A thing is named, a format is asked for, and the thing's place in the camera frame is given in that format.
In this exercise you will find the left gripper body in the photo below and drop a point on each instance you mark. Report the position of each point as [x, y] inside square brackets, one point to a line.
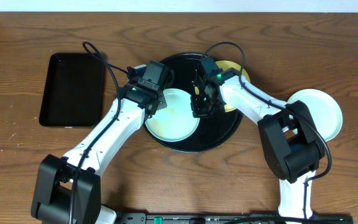
[158, 100]

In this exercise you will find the yellow plate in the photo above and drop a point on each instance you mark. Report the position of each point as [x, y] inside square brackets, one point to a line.
[224, 65]

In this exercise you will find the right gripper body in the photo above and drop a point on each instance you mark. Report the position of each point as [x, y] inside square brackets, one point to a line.
[204, 106]

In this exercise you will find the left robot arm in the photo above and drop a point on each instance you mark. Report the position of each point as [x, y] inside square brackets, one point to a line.
[68, 188]

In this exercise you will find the black rectangular tray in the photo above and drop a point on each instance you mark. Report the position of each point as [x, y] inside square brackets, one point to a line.
[73, 93]

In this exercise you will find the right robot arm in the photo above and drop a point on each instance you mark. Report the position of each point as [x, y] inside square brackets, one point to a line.
[292, 145]

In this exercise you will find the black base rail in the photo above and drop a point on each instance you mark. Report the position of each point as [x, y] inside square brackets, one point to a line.
[256, 218]

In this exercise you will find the light blue plate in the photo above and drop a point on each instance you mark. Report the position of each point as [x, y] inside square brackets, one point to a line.
[175, 122]
[324, 109]

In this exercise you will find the round black tray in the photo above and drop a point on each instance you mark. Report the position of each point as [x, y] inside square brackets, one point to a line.
[211, 132]

